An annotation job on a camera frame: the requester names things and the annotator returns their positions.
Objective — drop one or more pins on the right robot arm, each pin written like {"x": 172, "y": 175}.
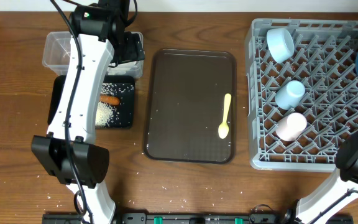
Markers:
{"x": 338, "y": 190}

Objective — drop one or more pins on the yellow plastic spoon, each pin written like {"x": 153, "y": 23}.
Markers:
{"x": 223, "y": 128}

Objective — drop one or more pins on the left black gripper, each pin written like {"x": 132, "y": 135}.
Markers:
{"x": 134, "y": 47}

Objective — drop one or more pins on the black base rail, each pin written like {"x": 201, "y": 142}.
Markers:
{"x": 143, "y": 218}

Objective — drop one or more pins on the orange carrot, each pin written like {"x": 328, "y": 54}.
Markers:
{"x": 111, "y": 100}

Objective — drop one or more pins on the dark brown serving tray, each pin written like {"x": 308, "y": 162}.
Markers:
{"x": 185, "y": 107}

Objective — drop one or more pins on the light blue cup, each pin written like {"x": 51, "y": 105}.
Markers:
{"x": 290, "y": 95}

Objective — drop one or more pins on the black rectangular tray bin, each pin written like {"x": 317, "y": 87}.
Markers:
{"x": 119, "y": 79}

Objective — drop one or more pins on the clear plastic bin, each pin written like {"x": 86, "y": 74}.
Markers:
{"x": 57, "y": 57}

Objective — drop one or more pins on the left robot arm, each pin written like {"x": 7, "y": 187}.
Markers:
{"x": 99, "y": 40}

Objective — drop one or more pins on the light blue bowl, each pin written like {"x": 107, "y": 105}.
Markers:
{"x": 280, "y": 44}

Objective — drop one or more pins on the grey dishwasher rack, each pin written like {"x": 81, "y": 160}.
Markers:
{"x": 324, "y": 61}

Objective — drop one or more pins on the pile of white rice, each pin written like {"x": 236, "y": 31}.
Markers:
{"x": 121, "y": 116}

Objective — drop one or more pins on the pink cup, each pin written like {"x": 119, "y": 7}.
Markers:
{"x": 291, "y": 126}

